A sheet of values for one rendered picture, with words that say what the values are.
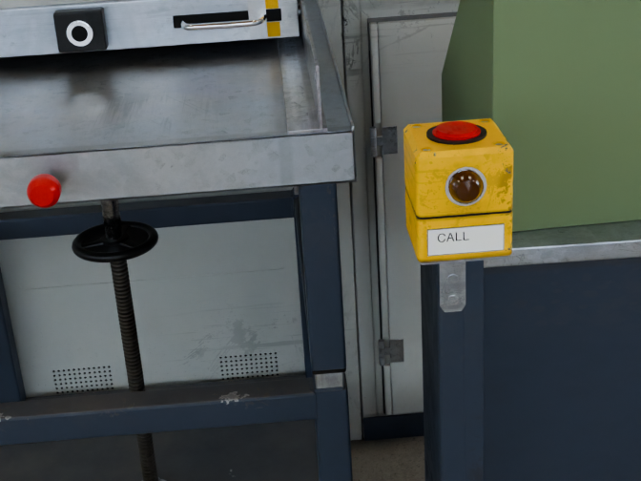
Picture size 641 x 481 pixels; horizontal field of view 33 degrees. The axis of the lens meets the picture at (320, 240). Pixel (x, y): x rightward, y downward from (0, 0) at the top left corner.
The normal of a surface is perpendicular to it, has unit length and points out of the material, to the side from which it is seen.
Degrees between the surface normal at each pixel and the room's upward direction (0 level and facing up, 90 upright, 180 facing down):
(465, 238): 90
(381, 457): 0
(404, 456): 0
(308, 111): 0
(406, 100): 90
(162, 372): 90
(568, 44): 90
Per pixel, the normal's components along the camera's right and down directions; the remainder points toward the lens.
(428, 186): 0.06, 0.41
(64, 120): -0.06, -0.91
